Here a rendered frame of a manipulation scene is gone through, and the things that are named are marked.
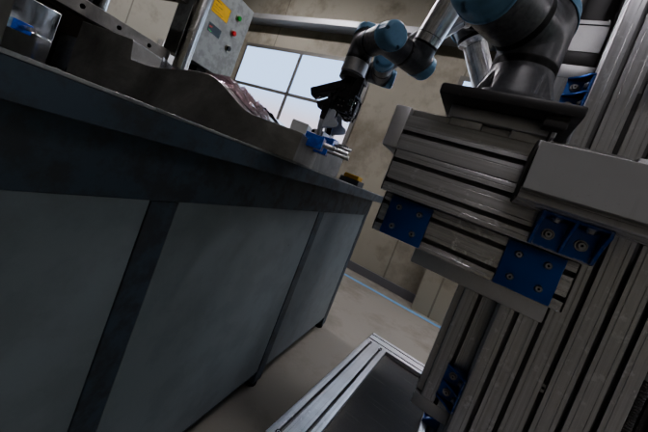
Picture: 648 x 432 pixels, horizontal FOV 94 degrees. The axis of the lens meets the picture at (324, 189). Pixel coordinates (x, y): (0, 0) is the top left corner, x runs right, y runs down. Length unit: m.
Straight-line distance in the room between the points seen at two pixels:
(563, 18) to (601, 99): 0.22
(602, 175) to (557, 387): 0.49
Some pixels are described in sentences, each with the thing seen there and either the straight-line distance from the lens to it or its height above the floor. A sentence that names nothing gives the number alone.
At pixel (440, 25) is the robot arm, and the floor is 1.29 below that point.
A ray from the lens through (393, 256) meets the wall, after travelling 3.01.
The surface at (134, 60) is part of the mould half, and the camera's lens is 0.76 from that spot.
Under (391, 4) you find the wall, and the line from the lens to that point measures 3.85.
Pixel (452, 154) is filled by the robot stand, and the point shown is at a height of 0.92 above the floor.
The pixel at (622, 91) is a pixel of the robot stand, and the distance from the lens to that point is 0.90.
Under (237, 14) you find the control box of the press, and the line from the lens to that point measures 1.82.
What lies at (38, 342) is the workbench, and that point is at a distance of 0.55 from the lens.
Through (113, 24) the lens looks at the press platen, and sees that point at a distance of 1.38.
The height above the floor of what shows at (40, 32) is 0.89.
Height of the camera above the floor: 0.80
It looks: 3 degrees down
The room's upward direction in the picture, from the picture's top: 21 degrees clockwise
